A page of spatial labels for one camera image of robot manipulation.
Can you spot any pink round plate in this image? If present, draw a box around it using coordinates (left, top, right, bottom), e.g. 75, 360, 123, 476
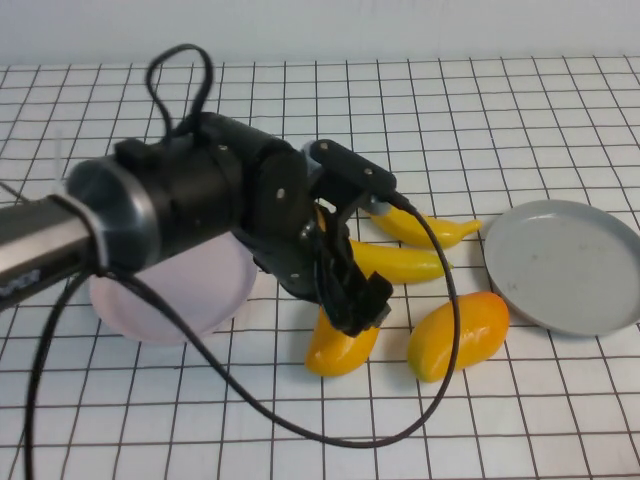
88, 233, 259, 346

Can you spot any yellow plastic banana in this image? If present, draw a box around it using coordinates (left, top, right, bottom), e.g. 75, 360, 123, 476
368, 205, 484, 250
314, 205, 454, 286

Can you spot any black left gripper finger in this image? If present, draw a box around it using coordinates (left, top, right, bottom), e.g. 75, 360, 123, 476
348, 271, 394, 330
319, 293, 367, 339

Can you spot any white grid tablecloth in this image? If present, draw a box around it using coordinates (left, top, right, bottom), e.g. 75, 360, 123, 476
0, 55, 640, 480

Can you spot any grey round plate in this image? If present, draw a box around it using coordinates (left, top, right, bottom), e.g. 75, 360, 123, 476
483, 198, 640, 337

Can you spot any plain orange-yellow mango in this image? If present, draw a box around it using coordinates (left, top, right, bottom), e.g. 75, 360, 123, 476
304, 305, 381, 378

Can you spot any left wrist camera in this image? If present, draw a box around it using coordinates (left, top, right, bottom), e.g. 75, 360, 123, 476
299, 138, 416, 222

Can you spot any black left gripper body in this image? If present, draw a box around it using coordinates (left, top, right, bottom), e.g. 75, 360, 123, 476
238, 199, 354, 304

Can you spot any green-tipped orange mango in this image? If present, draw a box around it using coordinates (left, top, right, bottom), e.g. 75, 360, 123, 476
407, 292, 511, 385

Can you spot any black camera cable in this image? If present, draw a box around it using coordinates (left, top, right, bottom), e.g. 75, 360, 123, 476
24, 191, 463, 480

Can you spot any black looped cable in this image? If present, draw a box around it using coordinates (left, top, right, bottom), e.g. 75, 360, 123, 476
145, 43, 218, 139

